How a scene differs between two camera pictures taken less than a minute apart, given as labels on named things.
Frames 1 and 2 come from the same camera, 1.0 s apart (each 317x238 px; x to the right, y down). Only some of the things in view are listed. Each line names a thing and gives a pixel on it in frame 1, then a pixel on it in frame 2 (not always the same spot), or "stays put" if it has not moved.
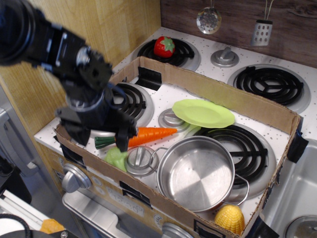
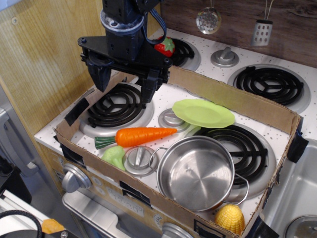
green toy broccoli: (115, 156) stays put
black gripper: (104, 109) → (124, 44)
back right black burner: (275, 85) stays put
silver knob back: (225, 58) stays put
